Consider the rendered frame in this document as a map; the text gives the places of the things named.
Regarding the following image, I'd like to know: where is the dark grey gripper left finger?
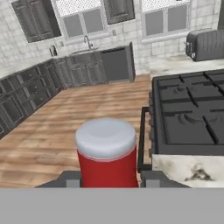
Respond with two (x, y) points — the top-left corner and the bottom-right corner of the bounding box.
(36, 170), (83, 189)

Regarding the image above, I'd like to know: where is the dark grey base cabinet run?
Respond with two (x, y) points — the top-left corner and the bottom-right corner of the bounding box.
(0, 51), (109, 140)

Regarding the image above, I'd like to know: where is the metal sink tap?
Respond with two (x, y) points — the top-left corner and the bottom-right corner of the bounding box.
(83, 35), (95, 50)

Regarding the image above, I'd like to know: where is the dark grey wall cabinet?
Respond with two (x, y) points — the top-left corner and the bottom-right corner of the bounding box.
(102, 0), (137, 25)
(10, 0), (63, 44)

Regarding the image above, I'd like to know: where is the red jar with white lid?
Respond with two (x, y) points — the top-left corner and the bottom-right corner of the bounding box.
(74, 117), (139, 189)

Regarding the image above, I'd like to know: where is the black gas stove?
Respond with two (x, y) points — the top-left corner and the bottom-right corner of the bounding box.
(148, 68), (224, 157)

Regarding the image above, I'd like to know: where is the black oven door handle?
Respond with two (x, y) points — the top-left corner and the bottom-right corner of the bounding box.
(136, 106), (153, 173)

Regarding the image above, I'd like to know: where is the window with grey panes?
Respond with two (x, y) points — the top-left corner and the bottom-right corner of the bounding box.
(137, 0), (194, 44)
(51, 0), (110, 45)

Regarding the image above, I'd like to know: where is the dark grey toaster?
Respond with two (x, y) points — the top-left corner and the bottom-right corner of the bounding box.
(184, 28), (224, 62)

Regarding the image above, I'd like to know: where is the dark grey dishwasher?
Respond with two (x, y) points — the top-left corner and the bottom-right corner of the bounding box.
(100, 41), (137, 84)

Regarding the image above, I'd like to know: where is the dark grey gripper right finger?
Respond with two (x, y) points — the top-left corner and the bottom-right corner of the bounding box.
(137, 170), (192, 189)

